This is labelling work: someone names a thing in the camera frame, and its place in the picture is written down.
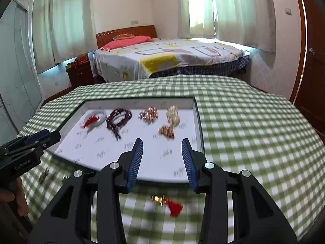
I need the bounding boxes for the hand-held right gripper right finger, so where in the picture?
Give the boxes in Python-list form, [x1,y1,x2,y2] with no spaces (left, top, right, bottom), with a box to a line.
[181,137,297,244]

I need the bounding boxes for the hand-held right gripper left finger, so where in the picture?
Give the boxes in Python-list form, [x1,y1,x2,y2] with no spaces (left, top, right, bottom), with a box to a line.
[28,138,144,244]

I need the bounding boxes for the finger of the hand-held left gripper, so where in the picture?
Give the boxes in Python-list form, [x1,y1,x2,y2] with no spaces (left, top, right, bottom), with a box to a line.
[5,131,62,156]
[0,129,51,155]

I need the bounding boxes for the black bead jewelry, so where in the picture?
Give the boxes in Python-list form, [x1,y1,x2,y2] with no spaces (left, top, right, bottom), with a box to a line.
[38,169,51,183]

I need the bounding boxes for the green box with white lining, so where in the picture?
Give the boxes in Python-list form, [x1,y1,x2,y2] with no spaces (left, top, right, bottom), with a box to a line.
[43,97,205,183]

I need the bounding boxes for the gold brown bead bracelet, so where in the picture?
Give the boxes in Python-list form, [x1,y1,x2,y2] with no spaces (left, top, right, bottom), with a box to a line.
[158,124,176,140]

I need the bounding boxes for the red knot cord gold pendant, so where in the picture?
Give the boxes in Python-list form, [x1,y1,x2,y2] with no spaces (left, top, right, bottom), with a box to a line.
[81,115,99,129]

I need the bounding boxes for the gold charm with red tassel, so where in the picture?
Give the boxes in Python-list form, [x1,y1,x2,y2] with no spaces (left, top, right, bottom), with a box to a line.
[151,194,184,218]

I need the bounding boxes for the pink crystal bracelet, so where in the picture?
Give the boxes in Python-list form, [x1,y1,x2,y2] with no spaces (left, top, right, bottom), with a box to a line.
[138,106,158,124]

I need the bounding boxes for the pale gold bead bracelet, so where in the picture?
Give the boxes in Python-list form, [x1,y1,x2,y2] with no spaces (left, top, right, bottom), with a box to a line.
[166,105,181,127]

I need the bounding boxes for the brown wooden bead bracelet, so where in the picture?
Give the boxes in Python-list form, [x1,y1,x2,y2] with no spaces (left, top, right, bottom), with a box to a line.
[106,108,133,140]

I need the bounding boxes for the white jade bangle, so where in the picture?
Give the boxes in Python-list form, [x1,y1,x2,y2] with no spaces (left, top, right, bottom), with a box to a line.
[81,109,107,133]

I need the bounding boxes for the person's left hand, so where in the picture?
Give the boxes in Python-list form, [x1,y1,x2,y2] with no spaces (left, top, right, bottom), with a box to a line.
[0,176,29,218]

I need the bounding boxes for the glass door wardrobe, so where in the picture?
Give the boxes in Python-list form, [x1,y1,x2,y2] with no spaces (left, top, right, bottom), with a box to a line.
[0,2,43,143]

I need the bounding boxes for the green checkered tablecloth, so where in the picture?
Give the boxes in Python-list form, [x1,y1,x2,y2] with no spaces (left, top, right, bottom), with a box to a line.
[16,75,325,244]

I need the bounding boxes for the dark wooden nightstand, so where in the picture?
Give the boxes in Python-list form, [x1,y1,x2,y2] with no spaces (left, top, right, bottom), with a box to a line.
[66,61,95,88]

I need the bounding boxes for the white sheer curtain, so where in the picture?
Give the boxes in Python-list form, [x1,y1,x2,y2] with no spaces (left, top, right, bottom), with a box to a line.
[177,0,216,40]
[32,0,56,74]
[212,0,277,54]
[51,0,97,64]

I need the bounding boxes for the patterned bed sheet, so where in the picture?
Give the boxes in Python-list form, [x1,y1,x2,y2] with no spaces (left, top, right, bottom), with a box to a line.
[93,38,250,82]

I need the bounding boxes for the pink pillow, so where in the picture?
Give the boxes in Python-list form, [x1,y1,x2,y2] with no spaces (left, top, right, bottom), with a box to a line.
[101,36,151,51]

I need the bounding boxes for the wooden bed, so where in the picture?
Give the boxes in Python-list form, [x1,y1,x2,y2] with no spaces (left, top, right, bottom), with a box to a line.
[92,25,252,83]

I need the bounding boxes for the brown wooden door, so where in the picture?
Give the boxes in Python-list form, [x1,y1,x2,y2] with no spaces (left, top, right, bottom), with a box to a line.
[289,0,325,143]

